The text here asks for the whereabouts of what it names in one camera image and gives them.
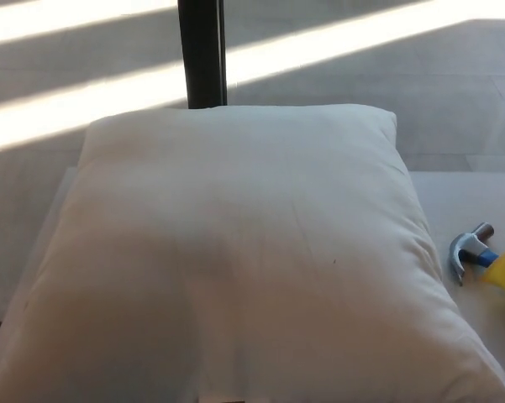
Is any white pillow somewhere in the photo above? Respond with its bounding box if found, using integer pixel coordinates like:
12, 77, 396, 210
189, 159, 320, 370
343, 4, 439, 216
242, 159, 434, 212
0, 103, 505, 403

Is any black vertical post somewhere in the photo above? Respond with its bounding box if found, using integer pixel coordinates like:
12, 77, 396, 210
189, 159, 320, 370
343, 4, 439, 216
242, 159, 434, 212
176, 0, 229, 109

